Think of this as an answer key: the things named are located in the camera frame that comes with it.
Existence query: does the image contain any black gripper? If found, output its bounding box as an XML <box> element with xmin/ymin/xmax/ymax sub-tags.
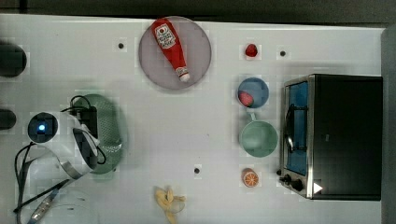
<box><xmin>77</xmin><ymin>106</ymin><xmax>98</xmax><ymax>138</ymax></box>

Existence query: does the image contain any mint green plastic strainer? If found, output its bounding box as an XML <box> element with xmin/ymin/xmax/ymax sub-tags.
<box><xmin>70</xmin><ymin>94</ymin><xmax>123</xmax><ymax>175</ymax></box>

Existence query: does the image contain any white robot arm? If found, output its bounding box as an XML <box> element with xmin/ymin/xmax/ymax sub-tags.
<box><xmin>27</xmin><ymin>112</ymin><xmax>99</xmax><ymax>224</ymax></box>

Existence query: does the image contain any grey round plate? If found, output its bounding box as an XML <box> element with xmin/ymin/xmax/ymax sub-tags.
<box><xmin>138</xmin><ymin>16</ymin><xmax>211</xmax><ymax>90</ymax></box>

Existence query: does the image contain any peeled toy banana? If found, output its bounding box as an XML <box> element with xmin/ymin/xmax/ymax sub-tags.
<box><xmin>154</xmin><ymin>188</ymin><xmax>186</xmax><ymax>224</ymax></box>

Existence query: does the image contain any red ketchup bottle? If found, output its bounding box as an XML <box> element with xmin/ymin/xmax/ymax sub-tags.
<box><xmin>151</xmin><ymin>18</ymin><xmax>191</xmax><ymax>82</ymax></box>

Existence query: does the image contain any red strawberry in blue cup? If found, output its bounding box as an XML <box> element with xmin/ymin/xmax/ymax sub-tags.
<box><xmin>238</xmin><ymin>91</ymin><xmax>254</xmax><ymax>107</ymax></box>

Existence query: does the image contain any mint green cup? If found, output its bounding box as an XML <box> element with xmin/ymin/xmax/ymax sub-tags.
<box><xmin>239</xmin><ymin>112</ymin><xmax>278</xmax><ymax>158</ymax></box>

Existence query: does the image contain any blue cup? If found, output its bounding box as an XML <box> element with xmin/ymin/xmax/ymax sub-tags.
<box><xmin>237</xmin><ymin>77</ymin><xmax>269</xmax><ymax>108</ymax></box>

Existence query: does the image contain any toy orange half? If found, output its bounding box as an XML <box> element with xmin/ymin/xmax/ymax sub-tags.
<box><xmin>241</xmin><ymin>168</ymin><xmax>260</xmax><ymax>188</ymax></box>

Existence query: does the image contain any red toy strawberry on table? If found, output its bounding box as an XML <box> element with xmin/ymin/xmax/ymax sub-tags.
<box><xmin>245</xmin><ymin>44</ymin><xmax>258</xmax><ymax>57</ymax></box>

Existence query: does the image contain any black and silver toaster oven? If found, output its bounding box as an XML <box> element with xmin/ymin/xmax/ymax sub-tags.
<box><xmin>277</xmin><ymin>74</ymin><xmax>383</xmax><ymax>201</ymax></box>

